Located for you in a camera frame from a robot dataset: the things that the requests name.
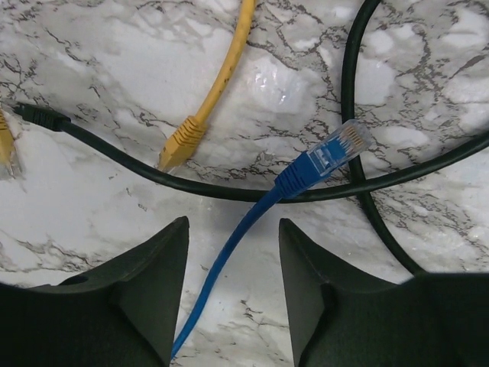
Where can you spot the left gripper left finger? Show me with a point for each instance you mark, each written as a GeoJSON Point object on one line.
{"type": "Point", "coordinates": [120, 313]}

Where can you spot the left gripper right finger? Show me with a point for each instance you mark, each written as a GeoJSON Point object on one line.
{"type": "Point", "coordinates": [340, 315]}

